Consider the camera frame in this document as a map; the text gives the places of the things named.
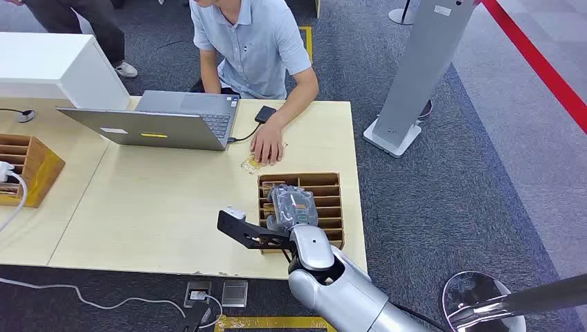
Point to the round stanchion base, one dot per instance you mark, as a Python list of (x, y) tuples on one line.
[(400, 16)]

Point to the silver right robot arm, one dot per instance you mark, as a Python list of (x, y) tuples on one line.
[(335, 288)]

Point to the person's left forearm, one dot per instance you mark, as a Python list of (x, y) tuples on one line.
[(298, 98)]

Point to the white power plug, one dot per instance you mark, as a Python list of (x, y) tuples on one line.
[(4, 170)]

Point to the white cabinet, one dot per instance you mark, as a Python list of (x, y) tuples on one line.
[(55, 68)]

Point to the floor outlet box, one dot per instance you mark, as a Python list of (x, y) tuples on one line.
[(197, 293)]

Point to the person's left hand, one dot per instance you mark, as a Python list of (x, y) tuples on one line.
[(267, 144)]

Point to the yellow floor tape frame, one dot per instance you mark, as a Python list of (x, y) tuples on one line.
[(275, 323), (306, 43)]

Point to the black bracket wrist camera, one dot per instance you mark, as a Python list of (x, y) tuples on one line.
[(245, 233)]

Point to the black external drive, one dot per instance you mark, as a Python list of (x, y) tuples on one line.
[(265, 114)]

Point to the red barrier belt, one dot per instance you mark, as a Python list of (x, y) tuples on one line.
[(541, 66)]

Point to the wooden slotted card holder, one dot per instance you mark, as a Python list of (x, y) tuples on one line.
[(39, 167), (330, 197)]

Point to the standing person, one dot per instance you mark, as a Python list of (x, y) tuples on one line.
[(96, 27)]

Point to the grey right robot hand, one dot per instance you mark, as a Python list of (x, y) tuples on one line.
[(291, 208)]

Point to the person's right forearm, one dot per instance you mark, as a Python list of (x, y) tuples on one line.
[(210, 73)]

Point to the grey kiosk stand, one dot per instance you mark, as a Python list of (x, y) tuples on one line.
[(422, 68)]

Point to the grey open laptop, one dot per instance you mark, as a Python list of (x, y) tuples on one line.
[(183, 126)]

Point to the metal floor plate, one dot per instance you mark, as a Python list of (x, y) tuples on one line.
[(235, 293)]

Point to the black shoe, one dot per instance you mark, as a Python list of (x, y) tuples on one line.
[(426, 110)]

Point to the seated person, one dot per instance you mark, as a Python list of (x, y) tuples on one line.
[(252, 50)]

